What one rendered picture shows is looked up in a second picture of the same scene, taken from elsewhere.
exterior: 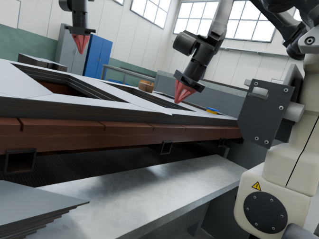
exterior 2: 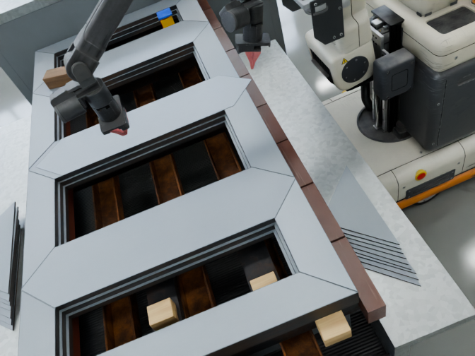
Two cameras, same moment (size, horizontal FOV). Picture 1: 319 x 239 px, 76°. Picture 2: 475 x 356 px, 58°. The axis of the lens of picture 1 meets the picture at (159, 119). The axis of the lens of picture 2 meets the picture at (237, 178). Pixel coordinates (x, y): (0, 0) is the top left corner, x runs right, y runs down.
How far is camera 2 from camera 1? 1.11 m
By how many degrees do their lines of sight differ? 51
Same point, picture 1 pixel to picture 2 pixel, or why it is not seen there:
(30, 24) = not seen: outside the picture
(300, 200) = (369, 45)
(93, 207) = (336, 170)
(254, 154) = not seen: hidden behind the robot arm
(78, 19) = (115, 108)
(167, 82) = (18, 29)
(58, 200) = (347, 180)
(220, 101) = not seen: outside the picture
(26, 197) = (344, 194)
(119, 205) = (333, 155)
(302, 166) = (362, 28)
